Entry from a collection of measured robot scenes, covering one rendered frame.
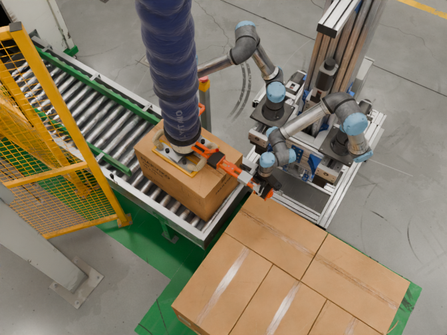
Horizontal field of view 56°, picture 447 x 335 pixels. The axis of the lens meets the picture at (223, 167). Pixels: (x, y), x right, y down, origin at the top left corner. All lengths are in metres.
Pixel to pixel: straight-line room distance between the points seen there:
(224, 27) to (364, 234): 2.63
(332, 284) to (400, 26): 3.20
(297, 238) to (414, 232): 1.22
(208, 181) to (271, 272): 0.74
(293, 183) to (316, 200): 0.23
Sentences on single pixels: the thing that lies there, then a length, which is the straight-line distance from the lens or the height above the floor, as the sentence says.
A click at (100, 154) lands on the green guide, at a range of 3.20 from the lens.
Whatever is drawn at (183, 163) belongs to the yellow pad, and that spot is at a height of 0.99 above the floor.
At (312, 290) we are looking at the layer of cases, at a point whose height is 0.54.
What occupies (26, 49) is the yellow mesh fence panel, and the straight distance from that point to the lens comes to 1.99.
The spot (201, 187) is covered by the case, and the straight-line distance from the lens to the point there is 2.61.
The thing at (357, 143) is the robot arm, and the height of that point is 1.38.
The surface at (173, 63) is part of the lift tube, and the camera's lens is 1.95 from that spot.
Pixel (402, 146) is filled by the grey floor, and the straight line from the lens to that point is 4.20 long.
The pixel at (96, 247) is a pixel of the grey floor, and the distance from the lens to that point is 3.61.
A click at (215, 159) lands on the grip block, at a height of 1.10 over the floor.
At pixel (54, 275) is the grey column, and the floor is 0.49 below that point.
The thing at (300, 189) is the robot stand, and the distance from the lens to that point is 3.48.
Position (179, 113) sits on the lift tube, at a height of 1.48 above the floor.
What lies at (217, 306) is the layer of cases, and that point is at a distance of 2.80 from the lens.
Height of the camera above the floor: 3.29
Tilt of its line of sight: 61 degrees down
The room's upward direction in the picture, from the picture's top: straight up
